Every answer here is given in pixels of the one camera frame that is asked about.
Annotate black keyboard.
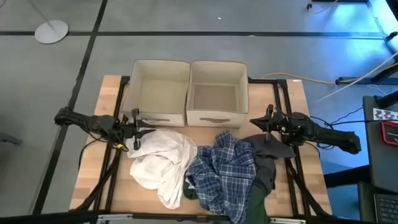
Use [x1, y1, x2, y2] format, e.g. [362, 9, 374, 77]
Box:
[373, 192, 398, 224]

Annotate red and black device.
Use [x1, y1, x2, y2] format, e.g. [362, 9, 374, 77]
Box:
[379, 120, 398, 146]

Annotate white garment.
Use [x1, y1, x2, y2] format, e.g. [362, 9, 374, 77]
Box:
[126, 128, 198, 210]

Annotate dark grey garment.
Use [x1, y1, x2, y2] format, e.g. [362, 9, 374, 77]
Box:
[241, 133, 297, 192]

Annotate thin yellow cable loop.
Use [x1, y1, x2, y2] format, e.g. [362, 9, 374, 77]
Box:
[309, 0, 340, 15]

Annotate white floor cable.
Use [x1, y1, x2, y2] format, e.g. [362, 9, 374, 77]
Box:
[312, 51, 398, 105]

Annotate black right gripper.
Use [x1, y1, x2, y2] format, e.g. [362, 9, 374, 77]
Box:
[249, 104, 290, 144]

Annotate black stand foot bar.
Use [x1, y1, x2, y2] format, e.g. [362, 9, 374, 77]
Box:
[335, 63, 398, 86]

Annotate yellow floor cable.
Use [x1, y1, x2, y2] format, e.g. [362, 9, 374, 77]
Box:
[260, 61, 398, 85]

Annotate black cables on floor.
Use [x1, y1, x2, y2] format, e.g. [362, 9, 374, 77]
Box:
[310, 105, 365, 151]

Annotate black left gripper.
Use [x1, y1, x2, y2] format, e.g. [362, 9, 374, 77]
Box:
[119, 108, 157, 151]

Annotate black aluminium table frame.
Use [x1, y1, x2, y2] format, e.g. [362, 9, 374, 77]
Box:
[73, 75, 333, 224]

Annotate black-and-white marker sheet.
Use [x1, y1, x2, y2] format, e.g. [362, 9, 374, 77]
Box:
[372, 108, 398, 123]

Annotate blue plaid shirt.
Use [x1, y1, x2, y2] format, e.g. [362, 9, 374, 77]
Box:
[185, 129, 257, 224]

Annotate black side desk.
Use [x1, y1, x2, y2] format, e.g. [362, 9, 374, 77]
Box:
[362, 93, 398, 194]

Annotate beige fabric storage box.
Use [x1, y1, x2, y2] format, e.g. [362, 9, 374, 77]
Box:
[185, 60, 250, 129]
[121, 58, 192, 128]

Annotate dark green garment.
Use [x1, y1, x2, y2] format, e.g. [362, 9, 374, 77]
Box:
[182, 180, 272, 224]

